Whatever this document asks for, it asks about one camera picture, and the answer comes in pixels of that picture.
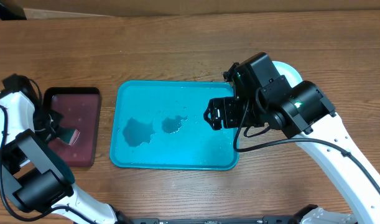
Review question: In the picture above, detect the dark green sponge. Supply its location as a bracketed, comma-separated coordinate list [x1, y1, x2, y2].
[57, 127, 80, 146]

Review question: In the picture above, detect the light blue plate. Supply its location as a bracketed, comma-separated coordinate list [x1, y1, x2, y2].
[272, 61, 303, 88]

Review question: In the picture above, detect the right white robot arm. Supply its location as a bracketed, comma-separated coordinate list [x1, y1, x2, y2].
[203, 79, 380, 223]

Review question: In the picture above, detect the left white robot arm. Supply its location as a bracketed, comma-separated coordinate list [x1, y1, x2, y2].
[0, 88, 127, 223]

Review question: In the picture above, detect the dark red sponge tray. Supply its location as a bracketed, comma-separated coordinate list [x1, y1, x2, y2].
[44, 87, 101, 167]

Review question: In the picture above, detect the teal plastic tray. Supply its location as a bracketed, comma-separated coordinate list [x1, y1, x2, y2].
[109, 80, 239, 170]

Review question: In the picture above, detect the cardboard backboard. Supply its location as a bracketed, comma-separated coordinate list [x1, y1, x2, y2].
[0, 0, 380, 17]

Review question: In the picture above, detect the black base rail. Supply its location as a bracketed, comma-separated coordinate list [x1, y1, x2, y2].
[131, 215, 292, 224]

